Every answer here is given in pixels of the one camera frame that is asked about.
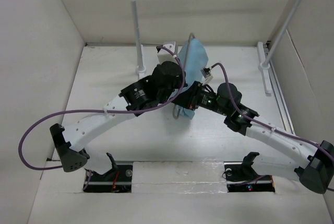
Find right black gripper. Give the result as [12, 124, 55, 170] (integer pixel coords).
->
[169, 81, 229, 116]

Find light blue trousers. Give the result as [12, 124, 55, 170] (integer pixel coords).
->
[175, 39, 209, 120]

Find grey clothes hanger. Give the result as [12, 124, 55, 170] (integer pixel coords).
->
[172, 32, 195, 120]

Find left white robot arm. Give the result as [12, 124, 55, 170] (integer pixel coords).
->
[50, 58, 186, 181]

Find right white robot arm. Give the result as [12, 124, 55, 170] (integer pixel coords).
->
[174, 81, 333, 194]

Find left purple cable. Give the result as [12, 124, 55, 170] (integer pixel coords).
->
[18, 45, 186, 191]

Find purple cable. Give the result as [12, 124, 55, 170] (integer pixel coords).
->
[18, 45, 186, 191]
[208, 62, 334, 192]

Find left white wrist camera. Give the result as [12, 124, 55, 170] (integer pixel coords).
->
[156, 41, 178, 64]

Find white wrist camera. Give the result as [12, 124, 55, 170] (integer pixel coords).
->
[156, 41, 178, 64]
[200, 67, 213, 85]

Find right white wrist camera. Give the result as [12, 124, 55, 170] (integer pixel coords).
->
[200, 67, 213, 85]

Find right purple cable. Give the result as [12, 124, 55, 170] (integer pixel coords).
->
[208, 62, 334, 192]

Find aluminium rail right side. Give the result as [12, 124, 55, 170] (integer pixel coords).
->
[256, 42, 295, 134]

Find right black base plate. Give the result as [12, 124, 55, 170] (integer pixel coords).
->
[222, 162, 276, 193]

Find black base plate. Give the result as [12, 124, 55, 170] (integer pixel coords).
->
[83, 162, 133, 193]
[222, 162, 276, 193]

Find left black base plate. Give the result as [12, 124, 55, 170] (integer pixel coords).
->
[83, 162, 133, 193]

